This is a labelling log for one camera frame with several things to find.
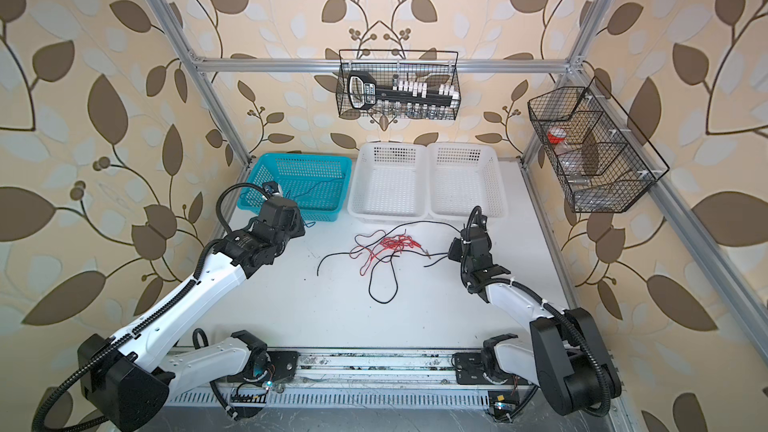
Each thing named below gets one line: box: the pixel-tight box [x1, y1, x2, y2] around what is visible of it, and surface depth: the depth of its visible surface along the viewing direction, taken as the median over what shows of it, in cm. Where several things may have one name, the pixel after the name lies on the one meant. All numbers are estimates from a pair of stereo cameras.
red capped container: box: [547, 127, 567, 144], surface depth 84 cm
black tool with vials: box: [347, 72, 460, 117], surface depth 86 cm
